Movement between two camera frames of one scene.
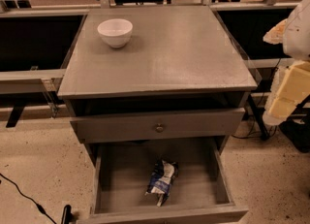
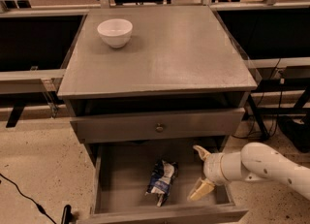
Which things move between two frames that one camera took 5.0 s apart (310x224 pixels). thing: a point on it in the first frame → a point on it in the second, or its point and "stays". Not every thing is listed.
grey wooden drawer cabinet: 156,74 stays
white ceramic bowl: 116,32 stays
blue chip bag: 165,174 stays
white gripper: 297,35 → 212,167
